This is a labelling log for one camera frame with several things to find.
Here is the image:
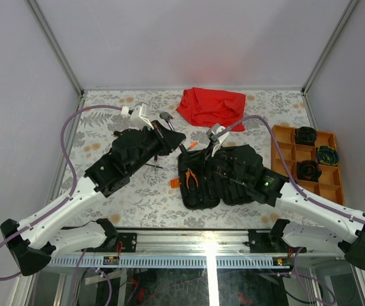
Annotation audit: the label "thin black screwdriver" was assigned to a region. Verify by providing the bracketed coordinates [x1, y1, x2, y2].
[144, 163, 163, 169]

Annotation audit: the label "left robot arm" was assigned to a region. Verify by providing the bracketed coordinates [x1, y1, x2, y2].
[0, 121, 186, 276]

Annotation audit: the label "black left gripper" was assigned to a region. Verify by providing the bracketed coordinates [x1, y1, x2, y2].
[129, 120, 187, 175]

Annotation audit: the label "red cloth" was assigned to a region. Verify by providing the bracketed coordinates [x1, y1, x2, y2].
[176, 87, 246, 128]

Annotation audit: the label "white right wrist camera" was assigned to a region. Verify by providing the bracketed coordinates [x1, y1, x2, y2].
[205, 124, 229, 159]

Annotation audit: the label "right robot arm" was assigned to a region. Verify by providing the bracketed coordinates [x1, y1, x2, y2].
[206, 145, 365, 271]

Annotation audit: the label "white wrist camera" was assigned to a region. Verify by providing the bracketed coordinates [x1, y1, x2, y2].
[121, 102, 154, 130]
[205, 124, 229, 159]

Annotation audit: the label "orange handled small saw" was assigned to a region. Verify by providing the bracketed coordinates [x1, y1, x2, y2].
[187, 142, 197, 150]

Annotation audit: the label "orange wooden divided tray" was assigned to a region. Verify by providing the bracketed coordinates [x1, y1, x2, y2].
[271, 125, 345, 205]

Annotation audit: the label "chrome claw hammer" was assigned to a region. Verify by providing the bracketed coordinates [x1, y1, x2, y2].
[152, 111, 178, 162]

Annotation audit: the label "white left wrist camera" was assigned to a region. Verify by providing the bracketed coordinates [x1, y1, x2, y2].
[121, 102, 154, 130]

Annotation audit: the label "orange case latch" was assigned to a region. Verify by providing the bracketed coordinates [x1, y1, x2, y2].
[170, 178, 182, 189]

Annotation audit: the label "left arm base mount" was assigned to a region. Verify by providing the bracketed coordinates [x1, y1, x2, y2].
[85, 232, 138, 254]

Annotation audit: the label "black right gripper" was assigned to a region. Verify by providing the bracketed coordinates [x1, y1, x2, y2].
[183, 141, 250, 186]

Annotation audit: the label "black plastic tool case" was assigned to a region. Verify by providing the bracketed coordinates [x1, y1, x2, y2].
[178, 148, 267, 210]

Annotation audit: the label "orange handled pliers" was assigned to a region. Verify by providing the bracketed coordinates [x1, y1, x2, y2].
[185, 168, 199, 191]

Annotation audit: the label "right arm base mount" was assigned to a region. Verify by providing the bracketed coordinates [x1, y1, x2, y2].
[248, 229, 301, 254]

